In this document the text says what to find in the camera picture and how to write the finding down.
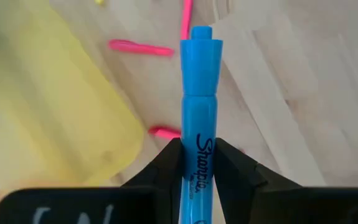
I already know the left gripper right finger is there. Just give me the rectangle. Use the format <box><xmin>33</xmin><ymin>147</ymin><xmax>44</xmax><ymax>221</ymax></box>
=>
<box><xmin>212</xmin><ymin>136</ymin><xmax>358</xmax><ymax>224</ymax></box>

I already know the yellow translucent plastic bin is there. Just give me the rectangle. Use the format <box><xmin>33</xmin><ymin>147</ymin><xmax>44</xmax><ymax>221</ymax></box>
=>
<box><xmin>0</xmin><ymin>0</ymin><xmax>145</xmax><ymax>200</ymax></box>

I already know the pink highlighter marker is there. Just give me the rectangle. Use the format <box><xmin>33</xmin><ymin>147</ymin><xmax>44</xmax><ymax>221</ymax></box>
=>
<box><xmin>180</xmin><ymin>0</ymin><xmax>195</xmax><ymax>40</ymax></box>
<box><xmin>148</xmin><ymin>124</ymin><xmax>182</xmax><ymax>140</ymax></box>
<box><xmin>108</xmin><ymin>39</ymin><xmax>176</xmax><ymax>57</ymax></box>

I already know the blue highlighter marker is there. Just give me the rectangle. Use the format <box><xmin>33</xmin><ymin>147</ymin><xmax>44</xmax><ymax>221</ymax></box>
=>
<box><xmin>179</xmin><ymin>25</ymin><xmax>224</xmax><ymax>224</ymax></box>

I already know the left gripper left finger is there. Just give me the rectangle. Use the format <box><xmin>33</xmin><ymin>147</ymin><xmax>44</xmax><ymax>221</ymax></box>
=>
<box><xmin>0</xmin><ymin>137</ymin><xmax>186</xmax><ymax>224</ymax></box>

